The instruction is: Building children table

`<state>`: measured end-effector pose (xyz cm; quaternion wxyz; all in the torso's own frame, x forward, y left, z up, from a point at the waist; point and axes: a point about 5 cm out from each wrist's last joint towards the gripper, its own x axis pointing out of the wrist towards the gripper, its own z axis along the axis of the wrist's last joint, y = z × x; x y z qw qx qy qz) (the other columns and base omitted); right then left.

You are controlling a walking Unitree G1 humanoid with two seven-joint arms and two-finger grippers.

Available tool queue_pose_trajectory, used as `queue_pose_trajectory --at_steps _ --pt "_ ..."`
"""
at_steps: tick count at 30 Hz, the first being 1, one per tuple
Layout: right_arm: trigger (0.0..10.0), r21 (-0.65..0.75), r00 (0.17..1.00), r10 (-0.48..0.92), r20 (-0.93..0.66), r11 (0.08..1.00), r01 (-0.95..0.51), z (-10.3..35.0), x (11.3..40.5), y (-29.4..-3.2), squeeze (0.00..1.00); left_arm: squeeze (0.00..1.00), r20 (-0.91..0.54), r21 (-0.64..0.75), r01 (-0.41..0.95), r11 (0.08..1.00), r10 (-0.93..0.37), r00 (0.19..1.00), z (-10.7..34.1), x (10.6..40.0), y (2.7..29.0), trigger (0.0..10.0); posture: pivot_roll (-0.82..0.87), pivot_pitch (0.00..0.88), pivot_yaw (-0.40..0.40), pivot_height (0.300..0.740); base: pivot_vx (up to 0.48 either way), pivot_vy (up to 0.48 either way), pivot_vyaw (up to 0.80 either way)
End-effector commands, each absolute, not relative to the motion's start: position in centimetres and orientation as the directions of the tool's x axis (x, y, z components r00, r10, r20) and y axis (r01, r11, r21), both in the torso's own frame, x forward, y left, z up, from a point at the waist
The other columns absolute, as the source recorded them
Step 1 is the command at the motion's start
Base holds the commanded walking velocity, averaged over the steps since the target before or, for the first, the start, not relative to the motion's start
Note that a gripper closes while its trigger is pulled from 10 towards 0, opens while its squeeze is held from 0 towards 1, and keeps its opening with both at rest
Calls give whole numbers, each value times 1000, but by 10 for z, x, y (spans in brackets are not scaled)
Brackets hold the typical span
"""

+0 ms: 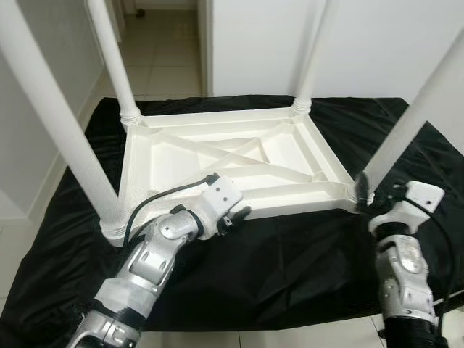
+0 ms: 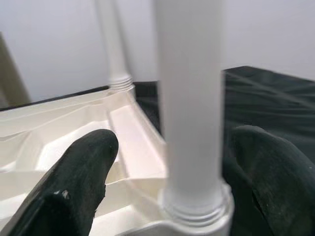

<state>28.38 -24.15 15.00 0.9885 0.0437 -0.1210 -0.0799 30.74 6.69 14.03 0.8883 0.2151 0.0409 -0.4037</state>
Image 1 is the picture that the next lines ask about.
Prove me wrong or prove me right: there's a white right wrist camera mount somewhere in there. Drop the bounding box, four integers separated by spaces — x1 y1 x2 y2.
368 181 445 235

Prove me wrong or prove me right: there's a black cloth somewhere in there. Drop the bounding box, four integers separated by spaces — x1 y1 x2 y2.
0 96 464 345

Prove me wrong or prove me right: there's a white plastic table top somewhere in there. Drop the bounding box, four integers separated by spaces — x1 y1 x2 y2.
99 107 376 247

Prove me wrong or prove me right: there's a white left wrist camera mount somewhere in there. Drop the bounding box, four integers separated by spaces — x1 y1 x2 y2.
194 175 244 240

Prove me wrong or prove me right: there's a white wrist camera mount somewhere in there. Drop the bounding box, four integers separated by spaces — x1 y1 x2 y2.
368 181 445 235
194 175 244 240

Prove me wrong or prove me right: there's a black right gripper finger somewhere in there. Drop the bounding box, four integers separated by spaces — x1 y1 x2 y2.
353 173 371 212

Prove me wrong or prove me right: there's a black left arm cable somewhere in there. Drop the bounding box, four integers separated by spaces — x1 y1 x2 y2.
123 173 220 249

